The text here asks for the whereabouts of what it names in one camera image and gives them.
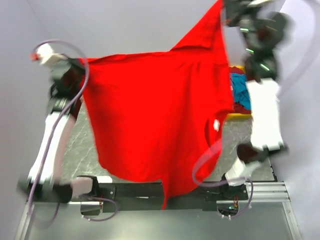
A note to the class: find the aluminium front rail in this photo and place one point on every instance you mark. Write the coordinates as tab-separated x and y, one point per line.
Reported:
258	191

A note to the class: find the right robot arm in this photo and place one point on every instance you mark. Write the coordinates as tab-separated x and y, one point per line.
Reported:
261	37

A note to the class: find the blue t shirt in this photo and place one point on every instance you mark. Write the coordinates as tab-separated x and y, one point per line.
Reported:
240	91

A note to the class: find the bright red t shirt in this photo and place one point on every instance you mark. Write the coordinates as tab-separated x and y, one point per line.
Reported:
154	114

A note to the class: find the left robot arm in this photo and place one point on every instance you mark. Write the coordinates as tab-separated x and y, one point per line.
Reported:
69	78

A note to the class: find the black base beam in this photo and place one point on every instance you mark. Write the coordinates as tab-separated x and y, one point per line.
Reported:
150	197

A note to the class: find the dark red shirt in bin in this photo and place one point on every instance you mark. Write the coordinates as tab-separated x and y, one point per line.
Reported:
237	108

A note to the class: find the yellow plastic bin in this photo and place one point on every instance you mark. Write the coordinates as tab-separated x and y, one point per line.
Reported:
238	116

